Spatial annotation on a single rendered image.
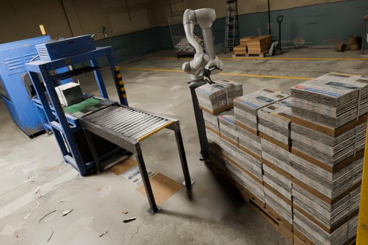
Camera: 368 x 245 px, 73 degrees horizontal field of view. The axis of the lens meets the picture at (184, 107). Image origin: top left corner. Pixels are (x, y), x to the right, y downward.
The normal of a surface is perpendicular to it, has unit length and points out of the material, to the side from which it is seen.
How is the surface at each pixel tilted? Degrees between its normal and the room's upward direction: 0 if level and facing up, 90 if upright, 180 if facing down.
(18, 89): 90
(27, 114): 90
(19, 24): 90
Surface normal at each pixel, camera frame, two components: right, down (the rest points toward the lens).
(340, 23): -0.71, 0.37
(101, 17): 0.69, 0.15
